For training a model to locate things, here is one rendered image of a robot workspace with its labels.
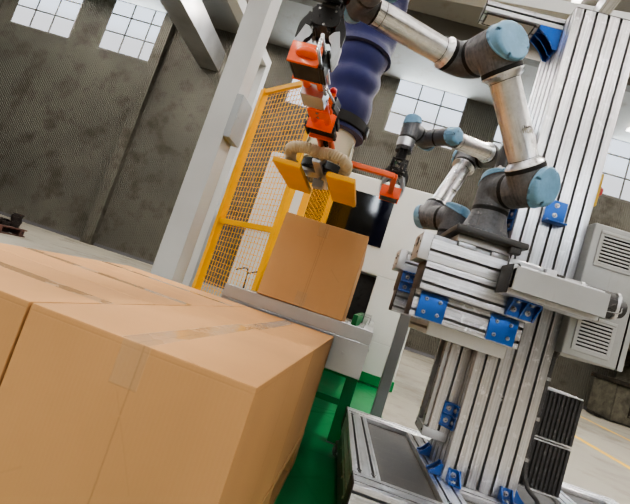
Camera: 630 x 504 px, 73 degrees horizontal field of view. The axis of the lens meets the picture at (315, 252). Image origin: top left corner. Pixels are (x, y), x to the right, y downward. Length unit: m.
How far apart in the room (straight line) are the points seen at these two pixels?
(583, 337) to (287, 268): 1.15
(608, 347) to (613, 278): 0.23
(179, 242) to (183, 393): 2.22
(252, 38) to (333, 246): 1.76
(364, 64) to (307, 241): 0.78
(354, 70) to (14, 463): 1.42
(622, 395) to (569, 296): 10.36
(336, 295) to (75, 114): 12.62
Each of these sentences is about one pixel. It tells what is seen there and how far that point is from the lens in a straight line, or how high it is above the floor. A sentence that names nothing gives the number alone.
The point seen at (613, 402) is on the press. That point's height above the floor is 0.41.
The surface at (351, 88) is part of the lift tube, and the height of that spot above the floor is 1.42.
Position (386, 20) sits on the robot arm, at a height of 1.48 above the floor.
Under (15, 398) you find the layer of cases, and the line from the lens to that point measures 0.84.
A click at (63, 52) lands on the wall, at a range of 15.02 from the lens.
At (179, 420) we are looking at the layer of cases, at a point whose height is 0.46.
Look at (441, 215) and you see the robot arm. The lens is 1.99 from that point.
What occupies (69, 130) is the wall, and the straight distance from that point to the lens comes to 13.95.
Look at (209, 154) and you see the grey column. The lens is 2.93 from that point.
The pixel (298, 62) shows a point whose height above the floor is 1.17.
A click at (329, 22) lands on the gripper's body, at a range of 1.12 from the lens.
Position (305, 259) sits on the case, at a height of 0.82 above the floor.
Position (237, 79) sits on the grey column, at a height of 1.87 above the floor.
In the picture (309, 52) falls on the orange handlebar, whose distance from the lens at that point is 1.03.
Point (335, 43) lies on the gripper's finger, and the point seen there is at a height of 1.26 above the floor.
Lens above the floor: 0.70
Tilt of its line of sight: 5 degrees up
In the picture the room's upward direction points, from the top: 18 degrees clockwise
